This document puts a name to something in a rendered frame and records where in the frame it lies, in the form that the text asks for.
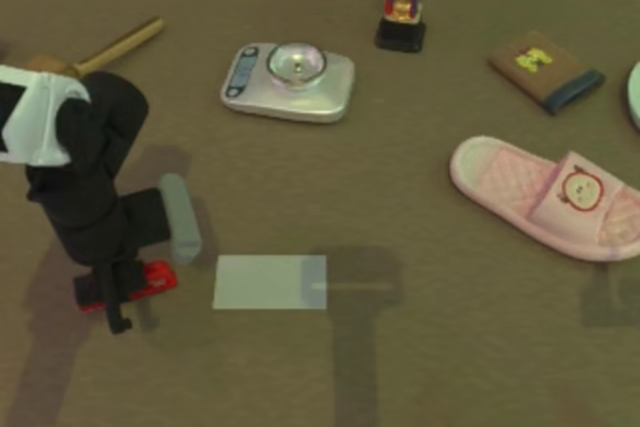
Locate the red metallic stapler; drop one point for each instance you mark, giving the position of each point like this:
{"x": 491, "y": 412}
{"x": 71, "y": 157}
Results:
{"x": 161, "y": 278}

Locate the silver kitchen scale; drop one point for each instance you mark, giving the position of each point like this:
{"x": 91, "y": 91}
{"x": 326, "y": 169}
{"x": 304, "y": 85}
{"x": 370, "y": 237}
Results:
{"x": 300, "y": 102}

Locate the small glass bowl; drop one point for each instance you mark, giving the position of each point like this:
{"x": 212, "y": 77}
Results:
{"x": 296, "y": 67}

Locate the gold trophy with black base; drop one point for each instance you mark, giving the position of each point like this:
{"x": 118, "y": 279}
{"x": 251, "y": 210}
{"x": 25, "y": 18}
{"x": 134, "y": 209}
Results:
{"x": 402, "y": 7}

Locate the pink slipper with cartoon face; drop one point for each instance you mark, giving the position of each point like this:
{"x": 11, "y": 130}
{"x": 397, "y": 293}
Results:
{"x": 540, "y": 197}

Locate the brown wallet with yellow print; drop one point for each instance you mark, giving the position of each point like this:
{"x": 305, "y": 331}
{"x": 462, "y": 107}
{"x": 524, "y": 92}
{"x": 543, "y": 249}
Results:
{"x": 540, "y": 72}

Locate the pale round plate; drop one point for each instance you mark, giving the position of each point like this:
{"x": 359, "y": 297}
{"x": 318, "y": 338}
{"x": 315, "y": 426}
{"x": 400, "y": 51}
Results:
{"x": 635, "y": 97}

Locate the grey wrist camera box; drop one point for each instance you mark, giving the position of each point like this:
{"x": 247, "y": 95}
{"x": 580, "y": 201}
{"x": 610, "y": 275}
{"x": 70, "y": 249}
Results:
{"x": 182, "y": 219}

